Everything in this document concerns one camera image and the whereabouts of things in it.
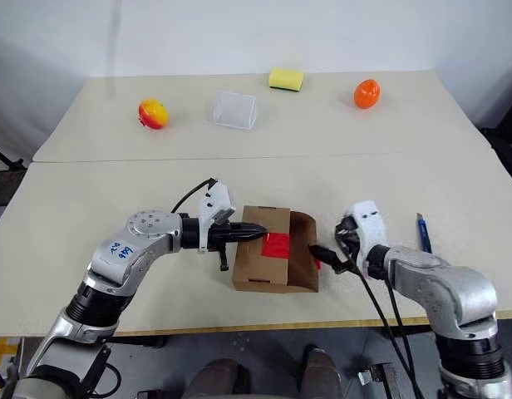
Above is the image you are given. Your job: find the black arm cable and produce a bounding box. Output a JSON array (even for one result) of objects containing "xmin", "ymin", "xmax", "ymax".
[
  {"xmin": 170, "ymin": 177, "xmax": 219, "ymax": 214},
  {"xmin": 384, "ymin": 278, "xmax": 419, "ymax": 399},
  {"xmin": 355, "ymin": 265, "xmax": 415, "ymax": 399}
]

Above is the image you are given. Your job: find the red and yellow toy apple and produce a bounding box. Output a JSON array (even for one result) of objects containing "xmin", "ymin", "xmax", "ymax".
[{"xmin": 138, "ymin": 98, "xmax": 170, "ymax": 131}]

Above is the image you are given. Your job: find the yellow sponge with green base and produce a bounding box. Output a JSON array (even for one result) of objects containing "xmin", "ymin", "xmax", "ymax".
[{"xmin": 268, "ymin": 67, "xmax": 305, "ymax": 94}]

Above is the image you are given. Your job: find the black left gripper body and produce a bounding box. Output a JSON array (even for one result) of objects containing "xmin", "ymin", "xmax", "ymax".
[{"xmin": 206, "ymin": 222, "xmax": 241, "ymax": 272}]

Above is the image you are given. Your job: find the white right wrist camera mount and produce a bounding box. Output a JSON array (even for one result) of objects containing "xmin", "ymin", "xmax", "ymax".
[{"xmin": 348, "ymin": 200, "xmax": 391, "ymax": 278}]

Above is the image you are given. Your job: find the black equipment beside table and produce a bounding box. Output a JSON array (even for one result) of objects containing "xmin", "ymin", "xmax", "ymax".
[{"xmin": 479, "ymin": 123, "xmax": 512, "ymax": 189}]

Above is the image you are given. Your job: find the clear plastic container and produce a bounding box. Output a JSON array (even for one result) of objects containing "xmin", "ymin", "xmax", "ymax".
[{"xmin": 213, "ymin": 91, "xmax": 258, "ymax": 132}]

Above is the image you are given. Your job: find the brown cardboard box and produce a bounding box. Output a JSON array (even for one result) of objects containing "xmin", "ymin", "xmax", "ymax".
[{"xmin": 232, "ymin": 204, "xmax": 320, "ymax": 294}]

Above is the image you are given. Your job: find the red tape strip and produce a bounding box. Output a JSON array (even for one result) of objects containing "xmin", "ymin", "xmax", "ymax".
[{"xmin": 262, "ymin": 233, "xmax": 292, "ymax": 259}]

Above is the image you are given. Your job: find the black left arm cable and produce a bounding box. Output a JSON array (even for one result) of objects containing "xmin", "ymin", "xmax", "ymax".
[{"xmin": 170, "ymin": 177, "xmax": 219, "ymax": 214}]

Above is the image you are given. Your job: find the blue pen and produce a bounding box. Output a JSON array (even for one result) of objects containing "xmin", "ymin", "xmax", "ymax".
[{"xmin": 415, "ymin": 212, "xmax": 434, "ymax": 254}]

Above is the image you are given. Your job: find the black stand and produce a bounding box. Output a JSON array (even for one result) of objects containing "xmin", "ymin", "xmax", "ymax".
[{"xmin": 0, "ymin": 142, "xmax": 25, "ymax": 172}]

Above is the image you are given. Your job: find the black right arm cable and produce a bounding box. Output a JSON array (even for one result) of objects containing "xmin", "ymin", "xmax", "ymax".
[
  {"xmin": 384, "ymin": 278, "xmax": 419, "ymax": 399},
  {"xmin": 355, "ymin": 265, "xmax": 415, "ymax": 399}
]

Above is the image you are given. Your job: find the dark brown rounded shape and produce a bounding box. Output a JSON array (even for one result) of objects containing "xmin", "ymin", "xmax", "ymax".
[
  {"xmin": 188, "ymin": 357, "xmax": 251, "ymax": 399},
  {"xmin": 300, "ymin": 344, "xmax": 342, "ymax": 399}
]

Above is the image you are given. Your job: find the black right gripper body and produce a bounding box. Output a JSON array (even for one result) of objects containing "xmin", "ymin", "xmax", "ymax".
[{"xmin": 333, "ymin": 213, "xmax": 362, "ymax": 268}]

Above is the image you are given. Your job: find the orange toy fruit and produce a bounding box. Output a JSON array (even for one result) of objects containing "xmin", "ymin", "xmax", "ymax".
[{"xmin": 353, "ymin": 78, "xmax": 382, "ymax": 111}]

